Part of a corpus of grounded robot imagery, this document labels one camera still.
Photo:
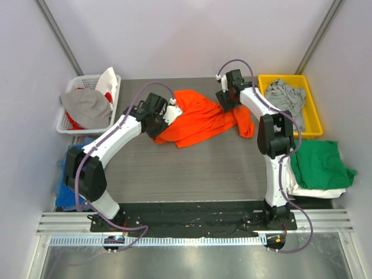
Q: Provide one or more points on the orange t shirt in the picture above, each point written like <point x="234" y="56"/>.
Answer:
<point x="202" y="119"/>

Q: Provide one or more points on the white folded t shirt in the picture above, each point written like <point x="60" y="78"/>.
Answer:
<point x="294" y="189"/>

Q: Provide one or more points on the green folded t shirt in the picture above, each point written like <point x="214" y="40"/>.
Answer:
<point x="317" y="165"/>

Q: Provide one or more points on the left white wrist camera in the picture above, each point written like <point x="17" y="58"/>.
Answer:
<point x="173" y="111"/>

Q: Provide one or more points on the beige grey shirt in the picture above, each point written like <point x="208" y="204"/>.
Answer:
<point x="88" y="107"/>

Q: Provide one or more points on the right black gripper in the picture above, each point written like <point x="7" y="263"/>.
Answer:
<point x="225" y="100"/>

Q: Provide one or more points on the grey shirt in yellow bin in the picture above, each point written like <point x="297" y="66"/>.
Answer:
<point x="287" y="97"/>

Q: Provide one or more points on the white cloth in basket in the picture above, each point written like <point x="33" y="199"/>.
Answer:
<point x="107" y="83"/>

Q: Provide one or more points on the left corner metal post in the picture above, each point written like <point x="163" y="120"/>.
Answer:
<point x="57" y="33"/>

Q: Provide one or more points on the slotted cable duct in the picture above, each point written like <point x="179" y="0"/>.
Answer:
<point x="116" y="240"/>

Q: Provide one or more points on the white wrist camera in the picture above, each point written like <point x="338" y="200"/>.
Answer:
<point x="173" y="111"/>
<point x="222" y="79"/>

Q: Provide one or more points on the blue white checkered cloth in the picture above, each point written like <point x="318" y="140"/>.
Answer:
<point x="87" y="140"/>

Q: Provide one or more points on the yellow plastic bin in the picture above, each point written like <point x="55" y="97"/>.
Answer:
<point x="313" y="128"/>

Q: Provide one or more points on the corner metal post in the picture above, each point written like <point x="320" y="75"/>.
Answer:
<point x="320" y="33"/>
<point x="57" y="33"/>

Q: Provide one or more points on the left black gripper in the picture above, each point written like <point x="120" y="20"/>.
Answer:
<point x="157" y="128"/>

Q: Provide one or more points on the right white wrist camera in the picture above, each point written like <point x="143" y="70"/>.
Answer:
<point x="222" y="79"/>

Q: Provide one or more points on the red cloth in basket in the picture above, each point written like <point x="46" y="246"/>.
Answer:
<point x="75" y="125"/>

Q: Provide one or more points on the white plastic basket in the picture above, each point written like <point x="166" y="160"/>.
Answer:
<point x="82" y="82"/>

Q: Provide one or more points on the right corner metal post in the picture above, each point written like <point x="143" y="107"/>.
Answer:
<point x="320" y="33"/>

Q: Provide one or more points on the aluminium rail frame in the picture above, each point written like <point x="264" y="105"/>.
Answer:
<point x="322" y="246"/>

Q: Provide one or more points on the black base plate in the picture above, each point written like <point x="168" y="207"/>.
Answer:
<point x="230" y="219"/>

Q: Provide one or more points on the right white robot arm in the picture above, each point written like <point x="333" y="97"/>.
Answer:
<point x="275" y="139"/>

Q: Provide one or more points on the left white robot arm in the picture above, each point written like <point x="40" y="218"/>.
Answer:
<point x="85" y="167"/>

